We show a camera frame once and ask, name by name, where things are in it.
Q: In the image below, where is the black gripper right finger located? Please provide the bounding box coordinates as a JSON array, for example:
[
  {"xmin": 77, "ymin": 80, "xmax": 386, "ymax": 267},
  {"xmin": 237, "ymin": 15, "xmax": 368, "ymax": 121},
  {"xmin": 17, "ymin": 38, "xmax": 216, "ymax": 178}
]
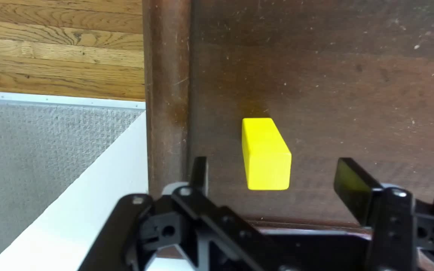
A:
[{"xmin": 334, "ymin": 157, "xmax": 434, "ymax": 271}]

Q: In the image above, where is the grey textured rug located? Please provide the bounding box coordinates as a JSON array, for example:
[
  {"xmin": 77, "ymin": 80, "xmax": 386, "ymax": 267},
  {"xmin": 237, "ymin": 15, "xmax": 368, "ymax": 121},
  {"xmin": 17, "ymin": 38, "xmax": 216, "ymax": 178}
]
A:
[{"xmin": 0, "ymin": 91, "xmax": 148, "ymax": 271}]

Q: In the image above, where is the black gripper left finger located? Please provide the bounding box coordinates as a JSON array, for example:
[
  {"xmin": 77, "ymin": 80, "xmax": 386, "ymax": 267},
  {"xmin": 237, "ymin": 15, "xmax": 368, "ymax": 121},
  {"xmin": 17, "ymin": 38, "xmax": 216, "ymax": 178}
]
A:
[{"xmin": 79, "ymin": 155, "xmax": 269, "ymax": 271}]

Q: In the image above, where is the yellow rectangular block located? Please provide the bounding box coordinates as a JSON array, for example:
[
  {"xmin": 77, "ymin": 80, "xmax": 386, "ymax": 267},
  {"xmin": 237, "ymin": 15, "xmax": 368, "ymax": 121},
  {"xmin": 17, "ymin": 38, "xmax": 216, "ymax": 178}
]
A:
[{"xmin": 240, "ymin": 116, "xmax": 294, "ymax": 193}]

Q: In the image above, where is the dark wooden side table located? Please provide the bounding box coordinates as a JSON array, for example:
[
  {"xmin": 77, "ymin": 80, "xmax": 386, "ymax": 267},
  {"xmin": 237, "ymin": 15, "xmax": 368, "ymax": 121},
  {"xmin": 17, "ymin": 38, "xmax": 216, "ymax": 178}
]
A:
[{"xmin": 142, "ymin": 0, "xmax": 434, "ymax": 229}]

